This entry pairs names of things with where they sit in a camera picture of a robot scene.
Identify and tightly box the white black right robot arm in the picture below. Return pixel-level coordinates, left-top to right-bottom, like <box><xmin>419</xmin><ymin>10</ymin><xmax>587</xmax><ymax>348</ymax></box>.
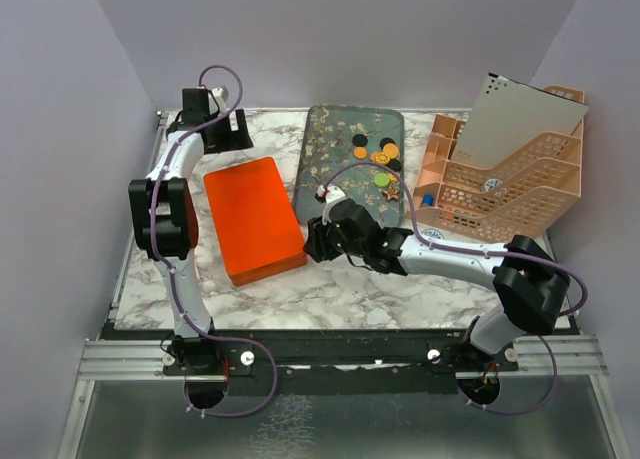
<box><xmin>303</xmin><ymin>199</ymin><xmax>570</xmax><ymax>370</ymax></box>

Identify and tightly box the blue capped bottle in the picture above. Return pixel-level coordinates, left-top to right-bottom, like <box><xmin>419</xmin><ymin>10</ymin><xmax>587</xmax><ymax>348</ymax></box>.
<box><xmin>421</xmin><ymin>194</ymin><xmax>435</xmax><ymax>207</ymax></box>

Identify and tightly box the brown star cookie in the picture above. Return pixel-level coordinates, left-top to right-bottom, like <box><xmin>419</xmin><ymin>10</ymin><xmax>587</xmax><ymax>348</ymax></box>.
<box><xmin>382</xmin><ymin>186</ymin><xmax>400</xmax><ymax>202</ymax></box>

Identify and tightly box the black metal base rail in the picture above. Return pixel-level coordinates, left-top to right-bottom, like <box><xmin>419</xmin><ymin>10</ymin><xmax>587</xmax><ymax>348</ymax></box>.
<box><xmin>99</xmin><ymin>324</ymin><xmax>518</xmax><ymax>398</ymax></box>

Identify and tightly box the tan round dotted cookie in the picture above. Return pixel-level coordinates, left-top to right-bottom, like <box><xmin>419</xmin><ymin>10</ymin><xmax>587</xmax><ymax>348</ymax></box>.
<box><xmin>382</xmin><ymin>143</ymin><xmax>400</xmax><ymax>159</ymax></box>

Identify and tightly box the blue white round jar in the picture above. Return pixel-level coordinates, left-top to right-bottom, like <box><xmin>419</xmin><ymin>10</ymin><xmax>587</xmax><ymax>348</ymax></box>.
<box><xmin>483</xmin><ymin>178</ymin><xmax>502</xmax><ymax>192</ymax></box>

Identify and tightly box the green macaron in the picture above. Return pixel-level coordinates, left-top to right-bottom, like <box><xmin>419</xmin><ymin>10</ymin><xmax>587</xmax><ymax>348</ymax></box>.
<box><xmin>374</xmin><ymin>173</ymin><xmax>391</xmax><ymax>188</ymax></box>

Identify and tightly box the grey notebook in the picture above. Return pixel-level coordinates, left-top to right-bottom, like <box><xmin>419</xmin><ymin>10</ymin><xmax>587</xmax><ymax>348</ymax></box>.
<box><xmin>451</xmin><ymin>73</ymin><xmax>589</xmax><ymax>169</ymax></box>

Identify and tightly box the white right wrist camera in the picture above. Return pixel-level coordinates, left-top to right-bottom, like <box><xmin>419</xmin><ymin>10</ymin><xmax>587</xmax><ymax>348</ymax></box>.
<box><xmin>315</xmin><ymin>185</ymin><xmax>347</xmax><ymax>225</ymax></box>

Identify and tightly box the orange cookie tin box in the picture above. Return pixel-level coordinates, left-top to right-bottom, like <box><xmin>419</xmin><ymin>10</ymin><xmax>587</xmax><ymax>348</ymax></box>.
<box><xmin>228</xmin><ymin>253</ymin><xmax>307</xmax><ymax>287</ymax></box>

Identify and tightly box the peach plastic desk organizer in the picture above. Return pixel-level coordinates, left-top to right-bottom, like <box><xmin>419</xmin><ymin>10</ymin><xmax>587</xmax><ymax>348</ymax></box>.
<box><xmin>412</xmin><ymin>115</ymin><xmax>584</xmax><ymax>242</ymax></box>

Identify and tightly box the orange tin lid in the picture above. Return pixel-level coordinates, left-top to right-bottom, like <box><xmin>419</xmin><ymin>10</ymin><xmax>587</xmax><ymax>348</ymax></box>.
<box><xmin>203</xmin><ymin>157</ymin><xmax>304</xmax><ymax>275</ymax></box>

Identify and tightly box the yellow lotus slice cookie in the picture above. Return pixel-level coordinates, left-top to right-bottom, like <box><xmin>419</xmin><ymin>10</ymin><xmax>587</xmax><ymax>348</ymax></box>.
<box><xmin>371</xmin><ymin>151</ymin><xmax>391</xmax><ymax>165</ymax></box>

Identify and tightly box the blue floral serving tray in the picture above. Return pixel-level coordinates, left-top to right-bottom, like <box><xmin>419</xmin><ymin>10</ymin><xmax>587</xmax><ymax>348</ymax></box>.
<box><xmin>293</xmin><ymin>105</ymin><xmax>404</xmax><ymax>227</ymax></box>

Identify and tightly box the orange round cookie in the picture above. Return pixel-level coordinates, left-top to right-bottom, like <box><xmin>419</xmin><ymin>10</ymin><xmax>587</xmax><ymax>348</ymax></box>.
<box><xmin>353</xmin><ymin>146</ymin><xmax>369</xmax><ymax>160</ymax></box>

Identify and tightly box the black sandwich cookie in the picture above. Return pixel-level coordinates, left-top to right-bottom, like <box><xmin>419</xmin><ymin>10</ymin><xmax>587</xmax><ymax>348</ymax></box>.
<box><xmin>379</xmin><ymin>137</ymin><xmax>395</xmax><ymax>149</ymax></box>
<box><xmin>388</xmin><ymin>159</ymin><xmax>402</xmax><ymax>172</ymax></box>
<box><xmin>352</xmin><ymin>134</ymin><xmax>368</xmax><ymax>147</ymax></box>

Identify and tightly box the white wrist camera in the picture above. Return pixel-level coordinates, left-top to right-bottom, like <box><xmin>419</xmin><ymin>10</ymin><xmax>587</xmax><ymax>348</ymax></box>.
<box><xmin>209</xmin><ymin>86</ymin><xmax>230</xmax><ymax>115</ymax></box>
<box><xmin>315</xmin><ymin>185</ymin><xmax>347</xmax><ymax>225</ymax></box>

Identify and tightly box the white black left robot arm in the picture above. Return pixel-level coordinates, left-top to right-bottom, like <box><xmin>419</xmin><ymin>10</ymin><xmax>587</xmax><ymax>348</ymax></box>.
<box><xmin>128</xmin><ymin>83</ymin><xmax>253</xmax><ymax>339</ymax></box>

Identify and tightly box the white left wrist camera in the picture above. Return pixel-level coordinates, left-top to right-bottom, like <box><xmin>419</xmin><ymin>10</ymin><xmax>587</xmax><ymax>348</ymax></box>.
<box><xmin>209</xmin><ymin>86</ymin><xmax>230</xmax><ymax>115</ymax></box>

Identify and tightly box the blue round slime jar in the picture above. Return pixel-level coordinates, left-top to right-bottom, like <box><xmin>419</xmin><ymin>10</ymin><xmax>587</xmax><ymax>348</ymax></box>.
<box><xmin>421</xmin><ymin>228</ymin><xmax>445</xmax><ymax>240</ymax></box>

